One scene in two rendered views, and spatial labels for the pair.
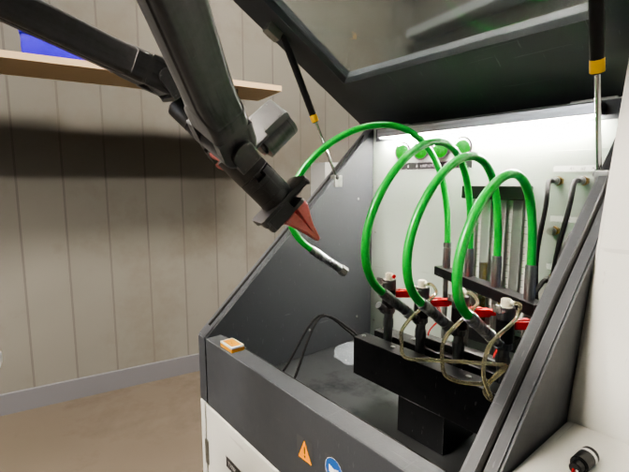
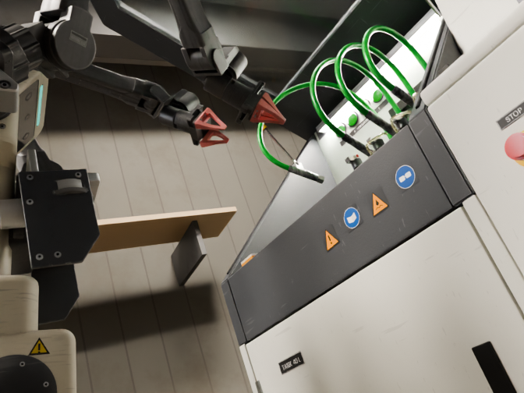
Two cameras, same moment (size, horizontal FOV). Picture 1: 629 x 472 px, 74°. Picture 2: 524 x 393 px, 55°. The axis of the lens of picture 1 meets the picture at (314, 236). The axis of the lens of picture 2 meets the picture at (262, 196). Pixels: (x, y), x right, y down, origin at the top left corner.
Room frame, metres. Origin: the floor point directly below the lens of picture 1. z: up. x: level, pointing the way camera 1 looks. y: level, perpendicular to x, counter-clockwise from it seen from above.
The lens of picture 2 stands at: (-0.30, 0.16, 0.58)
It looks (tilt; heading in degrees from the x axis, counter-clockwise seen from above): 24 degrees up; 357
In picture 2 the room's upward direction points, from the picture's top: 20 degrees counter-clockwise
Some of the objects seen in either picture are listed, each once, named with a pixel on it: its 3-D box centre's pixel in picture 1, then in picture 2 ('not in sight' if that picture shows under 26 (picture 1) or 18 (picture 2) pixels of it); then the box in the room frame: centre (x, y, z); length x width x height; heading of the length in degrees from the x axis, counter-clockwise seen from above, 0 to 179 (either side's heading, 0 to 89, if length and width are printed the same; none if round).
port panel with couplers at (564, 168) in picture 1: (576, 229); not in sight; (0.81, -0.51, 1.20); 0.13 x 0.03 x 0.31; 39
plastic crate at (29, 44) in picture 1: (65, 54); not in sight; (2.10, 1.19, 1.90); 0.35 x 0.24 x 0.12; 121
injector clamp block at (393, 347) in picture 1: (436, 393); not in sight; (0.73, -0.23, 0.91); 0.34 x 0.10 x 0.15; 39
